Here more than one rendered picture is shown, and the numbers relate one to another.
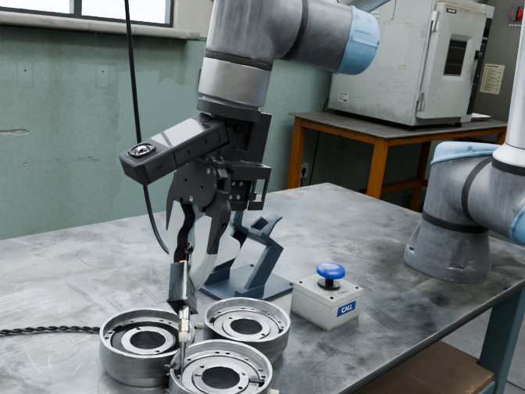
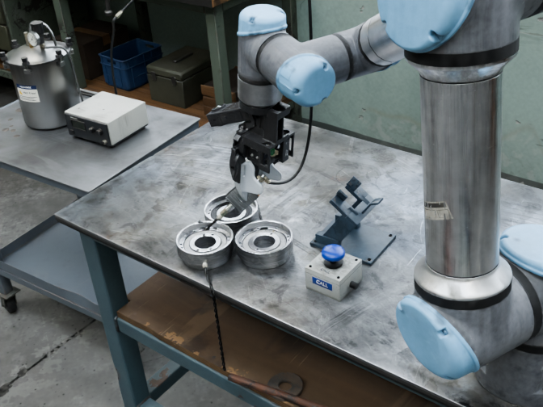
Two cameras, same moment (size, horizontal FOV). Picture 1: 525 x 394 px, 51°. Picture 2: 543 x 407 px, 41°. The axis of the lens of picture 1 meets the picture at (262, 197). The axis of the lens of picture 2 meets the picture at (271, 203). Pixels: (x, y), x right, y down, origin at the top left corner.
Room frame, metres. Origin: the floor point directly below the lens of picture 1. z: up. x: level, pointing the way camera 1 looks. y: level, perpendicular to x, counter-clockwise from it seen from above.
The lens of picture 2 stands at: (0.54, -1.06, 1.60)
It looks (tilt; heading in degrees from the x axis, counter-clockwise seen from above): 33 degrees down; 86
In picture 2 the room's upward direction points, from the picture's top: 5 degrees counter-clockwise
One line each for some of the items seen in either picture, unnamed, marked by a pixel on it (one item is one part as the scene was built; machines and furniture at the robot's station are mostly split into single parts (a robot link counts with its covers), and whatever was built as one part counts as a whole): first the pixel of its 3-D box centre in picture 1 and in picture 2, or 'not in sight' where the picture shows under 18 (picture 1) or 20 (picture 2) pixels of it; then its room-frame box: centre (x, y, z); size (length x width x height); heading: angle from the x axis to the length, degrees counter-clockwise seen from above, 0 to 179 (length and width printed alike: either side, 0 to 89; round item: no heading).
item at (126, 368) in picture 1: (147, 346); (231, 216); (0.54, 0.11, 0.82); 0.10 x 0.10 x 0.04
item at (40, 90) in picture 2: not in sight; (67, 77); (0.13, 0.90, 0.83); 0.41 x 0.19 x 0.30; 140
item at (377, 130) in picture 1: (401, 182); not in sight; (3.24, -0.83, 0.39); 1.50 x 0.62 x 0.78; 136
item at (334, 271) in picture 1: (329, 281); (333, 261); (0.70, -0.11, 0.85); 0.04 x 0.04 x 0.05
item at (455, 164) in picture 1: (467, 178); (536, 281); (0.93, -0.35, 0.97); 0.13 x 0.12 x 0.14; 24
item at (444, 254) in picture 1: (451, 239); (528, 342); (0.94, -0.35, 0.85); 0.15 x 0.15 x 0.10
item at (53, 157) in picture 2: not in sight; (90, 223); (0.10, 0.89, 0.34); 0.67 x 0.46 x 0.68; 140
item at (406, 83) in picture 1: (413, 62); not in sight; (3.07, -0.73, 1.10); 0.62 x 0.61 x 0.65; 136
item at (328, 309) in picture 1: (329, 297); (336, 274); (0.71, -0.11, 0.82); 0.08 x 0.07 x 0.05; 136
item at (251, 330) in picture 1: (245, 332); (264, 245); (0.60, 0.00, 0.82); 0.10 x 0.10 x 0.04
